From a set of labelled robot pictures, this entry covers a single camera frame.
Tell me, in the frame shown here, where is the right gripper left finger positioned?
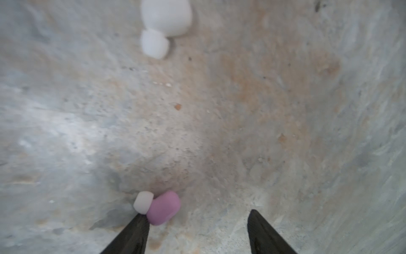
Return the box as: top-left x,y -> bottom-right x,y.
100,214 -> 150,254

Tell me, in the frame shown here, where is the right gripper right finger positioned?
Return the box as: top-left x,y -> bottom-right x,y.
247,210 -> 297,254

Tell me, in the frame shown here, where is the purple earbud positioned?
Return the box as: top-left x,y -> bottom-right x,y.
133,190 -> 181,226

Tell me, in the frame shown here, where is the white earbud centre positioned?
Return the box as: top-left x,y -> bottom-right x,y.
141,0 -> 193,59

